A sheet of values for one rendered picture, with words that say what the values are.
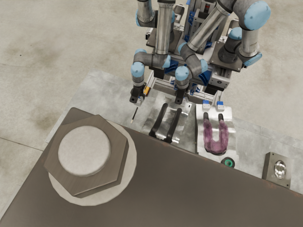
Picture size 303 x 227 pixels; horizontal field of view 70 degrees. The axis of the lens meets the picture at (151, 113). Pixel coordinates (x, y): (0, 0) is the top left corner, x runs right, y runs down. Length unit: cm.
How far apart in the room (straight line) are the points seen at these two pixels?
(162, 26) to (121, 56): 180
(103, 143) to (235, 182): 17
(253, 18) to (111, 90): 111
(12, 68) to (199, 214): 319
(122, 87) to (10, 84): 178
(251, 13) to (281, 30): 271
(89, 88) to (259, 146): 136
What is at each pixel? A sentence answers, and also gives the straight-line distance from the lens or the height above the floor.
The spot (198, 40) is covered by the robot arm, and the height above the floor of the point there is 137.
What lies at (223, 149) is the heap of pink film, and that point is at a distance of 155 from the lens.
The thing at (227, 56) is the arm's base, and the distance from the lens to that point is 167.
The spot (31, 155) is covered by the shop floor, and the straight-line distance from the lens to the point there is 267.
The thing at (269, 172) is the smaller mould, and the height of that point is 87.
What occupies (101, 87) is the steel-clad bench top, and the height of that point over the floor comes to 80.
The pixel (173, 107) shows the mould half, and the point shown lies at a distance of 158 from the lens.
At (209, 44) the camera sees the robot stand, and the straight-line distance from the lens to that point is 187.
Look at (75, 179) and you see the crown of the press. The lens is 26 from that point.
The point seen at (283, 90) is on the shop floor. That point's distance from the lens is 318.
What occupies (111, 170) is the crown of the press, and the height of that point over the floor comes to 204.
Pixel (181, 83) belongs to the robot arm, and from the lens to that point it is 130.
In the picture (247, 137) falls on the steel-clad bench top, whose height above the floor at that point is 80.
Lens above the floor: 229
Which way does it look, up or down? 65 degrees down
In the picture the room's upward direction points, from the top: 2 degrees clockwise
